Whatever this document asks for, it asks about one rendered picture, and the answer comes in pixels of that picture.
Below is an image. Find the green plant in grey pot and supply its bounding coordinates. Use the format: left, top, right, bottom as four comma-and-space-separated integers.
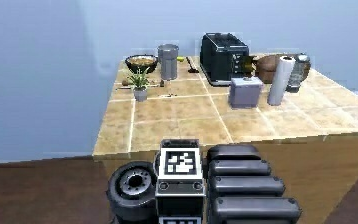
126, 67, 152, 103

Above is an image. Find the brown round bowl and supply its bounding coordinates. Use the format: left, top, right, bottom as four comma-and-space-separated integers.
254, 54, 286, 85

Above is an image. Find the tan tiled kitchen counter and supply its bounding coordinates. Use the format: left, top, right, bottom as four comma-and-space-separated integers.
92, 53, 358, 224

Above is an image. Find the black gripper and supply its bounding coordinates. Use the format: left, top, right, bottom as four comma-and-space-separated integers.
106, 161, 159, 224

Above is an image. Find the grey square lidded box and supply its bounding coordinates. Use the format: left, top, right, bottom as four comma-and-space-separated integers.
228, 76, 265, 110

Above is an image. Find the dark grey tall jar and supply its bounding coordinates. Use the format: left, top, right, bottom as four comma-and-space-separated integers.
285, 53, 312, 94

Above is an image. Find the white paper towel roll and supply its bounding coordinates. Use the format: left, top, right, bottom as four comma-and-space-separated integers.
267, 55, 297, 107

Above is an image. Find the grey metal canister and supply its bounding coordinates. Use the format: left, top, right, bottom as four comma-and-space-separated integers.
157, 43, 180, 81

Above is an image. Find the black long-handled utensil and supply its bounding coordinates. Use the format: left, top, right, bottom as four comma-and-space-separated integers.
185, 56, 200, 74

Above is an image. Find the black bowl with food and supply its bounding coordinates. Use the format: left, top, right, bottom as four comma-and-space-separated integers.
124, 54, 159, 75

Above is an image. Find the black coffee machine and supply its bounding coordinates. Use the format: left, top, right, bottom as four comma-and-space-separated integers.
199, 32, 251, 87

